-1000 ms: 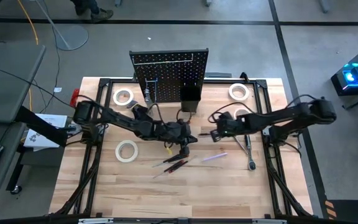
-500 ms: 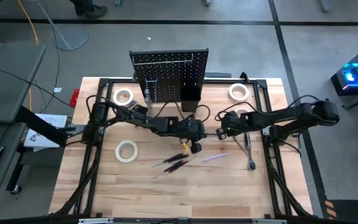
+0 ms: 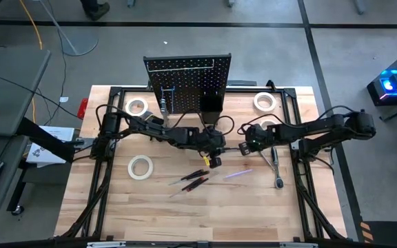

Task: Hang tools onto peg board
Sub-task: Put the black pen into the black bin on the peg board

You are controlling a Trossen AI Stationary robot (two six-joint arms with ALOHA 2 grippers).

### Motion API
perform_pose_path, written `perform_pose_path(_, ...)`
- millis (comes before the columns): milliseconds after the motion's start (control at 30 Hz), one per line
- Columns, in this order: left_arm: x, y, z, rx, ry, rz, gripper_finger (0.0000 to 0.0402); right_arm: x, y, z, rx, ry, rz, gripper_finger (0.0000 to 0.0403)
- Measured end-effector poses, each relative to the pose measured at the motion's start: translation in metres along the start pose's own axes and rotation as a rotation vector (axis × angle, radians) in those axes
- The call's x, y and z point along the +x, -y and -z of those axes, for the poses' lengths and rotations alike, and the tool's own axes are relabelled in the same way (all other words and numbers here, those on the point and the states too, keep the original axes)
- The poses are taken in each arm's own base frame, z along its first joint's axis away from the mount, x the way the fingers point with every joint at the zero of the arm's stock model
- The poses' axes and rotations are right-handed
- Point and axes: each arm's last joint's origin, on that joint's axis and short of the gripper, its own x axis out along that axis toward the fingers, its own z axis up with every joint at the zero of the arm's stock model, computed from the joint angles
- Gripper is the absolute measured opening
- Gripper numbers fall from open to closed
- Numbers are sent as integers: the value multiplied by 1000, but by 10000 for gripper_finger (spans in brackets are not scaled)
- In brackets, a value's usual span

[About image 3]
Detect lilac pen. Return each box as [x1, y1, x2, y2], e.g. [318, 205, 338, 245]
[224, 167, 254, 180]

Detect black perforated peg board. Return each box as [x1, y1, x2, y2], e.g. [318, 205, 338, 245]
[142, 53, 233, 115]

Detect black peg board bin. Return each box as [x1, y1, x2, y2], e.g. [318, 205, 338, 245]
[199, 93, 224, 125]

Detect silver double prong peg hook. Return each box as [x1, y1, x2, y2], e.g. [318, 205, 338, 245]
[160, 85, 176, 114]

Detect slim silver tool bar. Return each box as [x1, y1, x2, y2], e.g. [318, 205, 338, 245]
[258, 150, 275, 172]

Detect orange red block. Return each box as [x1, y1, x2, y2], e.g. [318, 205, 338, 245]
[77, 97, 90, 120]

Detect white paper sheet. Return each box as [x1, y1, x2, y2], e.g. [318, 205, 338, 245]
[26, 125, 76, 169]

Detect round grey stand base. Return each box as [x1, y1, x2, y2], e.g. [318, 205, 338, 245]
[60, 26, 100, 57]

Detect black diagonal beam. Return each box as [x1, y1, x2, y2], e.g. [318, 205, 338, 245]
[15, 116, 85, 163]

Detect person's foot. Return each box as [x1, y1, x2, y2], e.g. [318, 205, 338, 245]
[80, 0, 111, 21]

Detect thin stand pole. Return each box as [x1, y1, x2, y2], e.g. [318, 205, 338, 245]
[39, 0, 79, 55]

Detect black desk leg with caster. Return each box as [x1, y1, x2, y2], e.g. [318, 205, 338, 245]
[7, 161, 30, 217]

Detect grey desk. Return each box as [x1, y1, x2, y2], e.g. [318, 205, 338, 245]
[0, 46, 52, 223]

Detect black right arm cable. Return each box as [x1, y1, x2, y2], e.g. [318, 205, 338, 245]
[236, 105, 354, 136]

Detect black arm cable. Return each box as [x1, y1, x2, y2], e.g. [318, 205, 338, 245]
[94, 103, 236, 137]
[236, 105, 354, 136]

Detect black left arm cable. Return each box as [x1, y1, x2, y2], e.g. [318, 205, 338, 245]
[94, 103, 236, 137]

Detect black-handled ratchet wrench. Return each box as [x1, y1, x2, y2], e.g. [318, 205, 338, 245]
[270, 147, 285, 190]

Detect long silver wire tool rack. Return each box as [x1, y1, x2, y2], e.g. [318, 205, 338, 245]
[148, 59, 216, 73]

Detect black metal table frame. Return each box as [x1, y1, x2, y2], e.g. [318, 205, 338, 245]
[54, 79, 349, 242]

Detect silver bracket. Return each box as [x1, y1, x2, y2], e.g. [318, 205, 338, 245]
[86, 240, 128, 248]
[279, 242, 319, 248]

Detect black desk cable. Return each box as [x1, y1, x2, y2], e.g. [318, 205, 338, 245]
[0, 70, 82, 120]

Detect yellow cable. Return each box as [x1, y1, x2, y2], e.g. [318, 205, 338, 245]
[19, 0, 44, 124]

